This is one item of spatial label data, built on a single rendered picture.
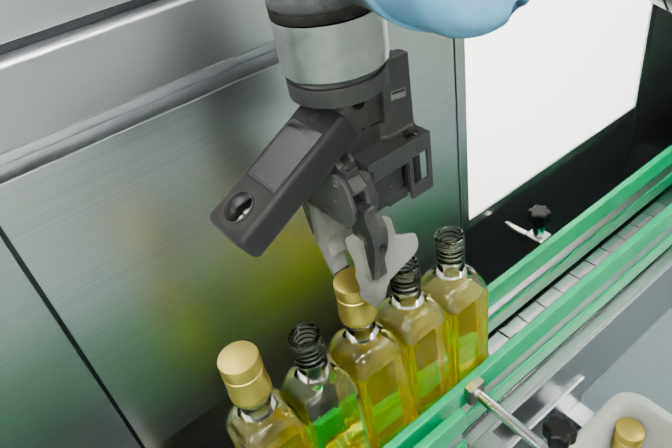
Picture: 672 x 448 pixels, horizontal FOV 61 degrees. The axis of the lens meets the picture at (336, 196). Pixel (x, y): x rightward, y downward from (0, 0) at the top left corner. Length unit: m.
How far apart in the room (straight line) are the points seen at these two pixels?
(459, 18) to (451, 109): 0.45
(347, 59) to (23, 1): 0.23
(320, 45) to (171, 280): 0.29
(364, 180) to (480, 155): 0.38
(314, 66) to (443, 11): 0.14
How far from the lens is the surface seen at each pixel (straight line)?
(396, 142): 0.43
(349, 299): 0.50
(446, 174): 0.73
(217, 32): 0.50
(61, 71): 0.46
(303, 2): 0.35
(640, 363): 0.99
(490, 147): 0.79
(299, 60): 0.37
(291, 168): 0.39
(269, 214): 0.38
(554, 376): 0.80
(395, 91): 0.42
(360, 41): 0.36
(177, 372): 0.63
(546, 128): 0.88
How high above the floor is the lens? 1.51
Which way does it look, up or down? 36 degrees down
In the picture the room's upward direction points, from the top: 11 degrees counter-clockwise
